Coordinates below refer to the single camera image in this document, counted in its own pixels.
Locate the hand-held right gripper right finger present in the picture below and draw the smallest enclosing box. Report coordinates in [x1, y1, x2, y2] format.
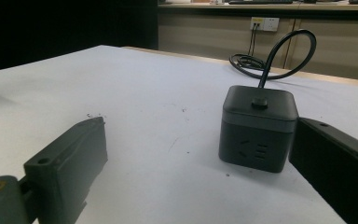
[288, 117, 358, 224]

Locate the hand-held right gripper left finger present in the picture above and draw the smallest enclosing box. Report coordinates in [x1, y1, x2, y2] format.
[23, 116, 109, 224]

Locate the black cube power socket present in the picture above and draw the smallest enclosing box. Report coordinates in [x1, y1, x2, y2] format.
[218, 85, 299, 174]

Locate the wooden desk shelf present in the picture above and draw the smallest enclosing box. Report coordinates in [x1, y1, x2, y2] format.
[158, 1, 358, 13]

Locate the black power cable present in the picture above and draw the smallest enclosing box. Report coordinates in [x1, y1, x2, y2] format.
[228, 29, 318, 89]

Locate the thin black plugged cable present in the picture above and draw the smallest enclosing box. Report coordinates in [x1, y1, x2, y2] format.
[247, 22, 260, 58]

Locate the white wall outlet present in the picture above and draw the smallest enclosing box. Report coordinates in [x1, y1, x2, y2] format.
[250, 16, 280, 33]

